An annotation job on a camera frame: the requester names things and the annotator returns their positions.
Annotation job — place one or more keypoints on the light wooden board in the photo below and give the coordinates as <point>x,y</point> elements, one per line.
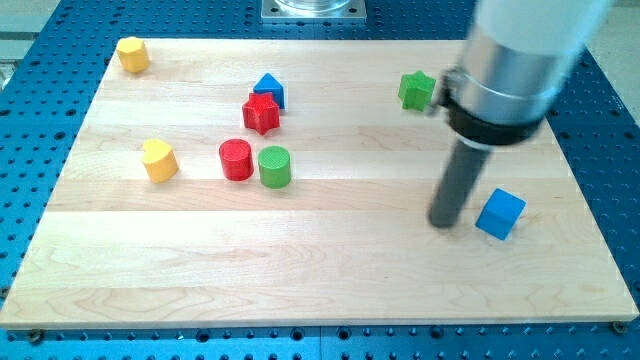
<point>346,242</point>

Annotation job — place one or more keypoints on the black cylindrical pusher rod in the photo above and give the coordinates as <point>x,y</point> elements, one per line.
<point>463,168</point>

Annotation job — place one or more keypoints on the green wooden cylinder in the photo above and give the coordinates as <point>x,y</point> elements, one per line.
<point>274,167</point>

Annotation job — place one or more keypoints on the yellow wooden heart block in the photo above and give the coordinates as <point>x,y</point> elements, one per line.
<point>159,160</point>

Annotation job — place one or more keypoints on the green wooden star block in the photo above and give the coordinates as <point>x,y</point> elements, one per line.
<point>416,90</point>

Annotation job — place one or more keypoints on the blue wooden triangle block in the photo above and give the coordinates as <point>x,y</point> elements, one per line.
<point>269,84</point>

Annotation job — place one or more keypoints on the blue wooden cube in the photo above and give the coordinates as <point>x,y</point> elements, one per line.
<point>500,214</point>

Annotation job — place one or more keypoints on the red wooden cylinder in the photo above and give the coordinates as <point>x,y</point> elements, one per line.
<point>236,159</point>

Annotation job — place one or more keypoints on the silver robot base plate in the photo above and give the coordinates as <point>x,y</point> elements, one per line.
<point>313,11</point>

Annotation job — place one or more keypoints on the red wooden star block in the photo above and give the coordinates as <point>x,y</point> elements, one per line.
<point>261,113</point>

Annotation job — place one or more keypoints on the blue perforated metal base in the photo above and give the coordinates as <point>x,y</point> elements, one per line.
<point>48,96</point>

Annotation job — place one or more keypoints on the yellow wooden hexagon block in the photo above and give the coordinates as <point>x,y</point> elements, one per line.
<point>133,54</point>

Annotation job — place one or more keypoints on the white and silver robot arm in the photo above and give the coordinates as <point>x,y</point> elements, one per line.
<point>516,58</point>

